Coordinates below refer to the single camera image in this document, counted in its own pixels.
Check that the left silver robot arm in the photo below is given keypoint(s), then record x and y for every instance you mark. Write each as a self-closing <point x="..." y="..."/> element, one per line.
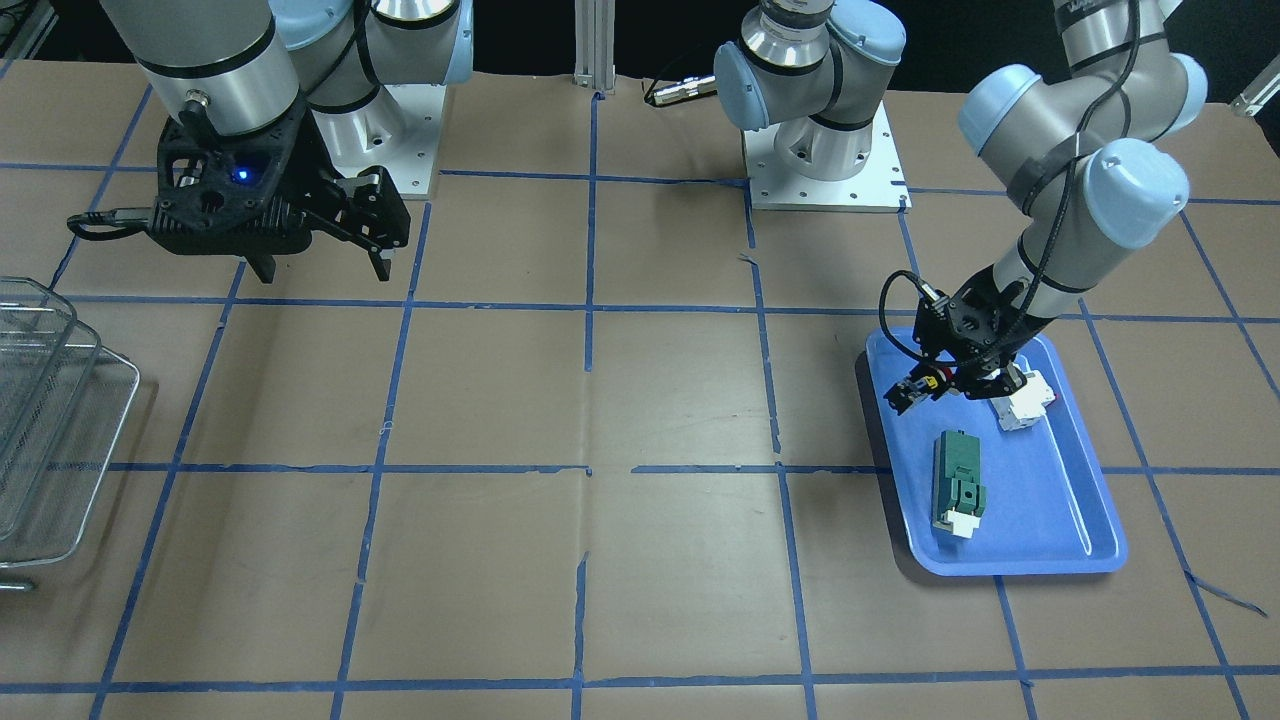
<point x="1077" y="157"/>

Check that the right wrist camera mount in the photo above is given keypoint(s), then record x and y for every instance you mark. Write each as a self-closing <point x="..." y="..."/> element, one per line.
<point x="225" y="194"/>

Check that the aluminium rail bottom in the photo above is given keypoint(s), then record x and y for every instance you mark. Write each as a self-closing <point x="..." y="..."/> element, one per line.
<point x="1254" y="97"/>

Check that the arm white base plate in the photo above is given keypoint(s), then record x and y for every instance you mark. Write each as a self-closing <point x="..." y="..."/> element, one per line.
<point x="801" y="166"/>
<point x="399" y="130"/>

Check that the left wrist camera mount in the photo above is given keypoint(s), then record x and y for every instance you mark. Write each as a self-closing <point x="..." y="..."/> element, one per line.
<point x="934" y="328"/>

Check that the white circuit breaker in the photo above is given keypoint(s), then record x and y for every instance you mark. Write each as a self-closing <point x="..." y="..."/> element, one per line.
<point x="1025" y="407"/>

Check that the blue plastic tray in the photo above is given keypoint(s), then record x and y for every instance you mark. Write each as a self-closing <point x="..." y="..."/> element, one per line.
<point x="1049" y="510"/>

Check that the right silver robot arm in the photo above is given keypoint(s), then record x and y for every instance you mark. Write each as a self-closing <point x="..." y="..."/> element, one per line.
<point x="252" y="59"/>

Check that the green terminal block module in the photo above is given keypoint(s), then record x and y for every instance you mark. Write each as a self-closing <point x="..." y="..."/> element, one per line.
<point x="959" y="498"/>

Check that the wire mesh shelf rack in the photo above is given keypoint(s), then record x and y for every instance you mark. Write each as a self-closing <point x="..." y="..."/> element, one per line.
<point x="64" y="400"/>

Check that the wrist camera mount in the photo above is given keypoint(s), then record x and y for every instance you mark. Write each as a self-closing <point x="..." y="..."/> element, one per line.
<point x="934" y="328"/>
<point x="225" y="194"/>

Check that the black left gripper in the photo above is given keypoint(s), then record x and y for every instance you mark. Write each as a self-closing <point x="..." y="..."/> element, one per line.
<point x="992" y="352"/>

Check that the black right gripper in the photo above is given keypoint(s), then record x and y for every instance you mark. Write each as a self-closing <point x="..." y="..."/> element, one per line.
<point x="318" y="158"/>

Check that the aluminium frame post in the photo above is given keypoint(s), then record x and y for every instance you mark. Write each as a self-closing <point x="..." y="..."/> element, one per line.
<point x="594" y="23"/>

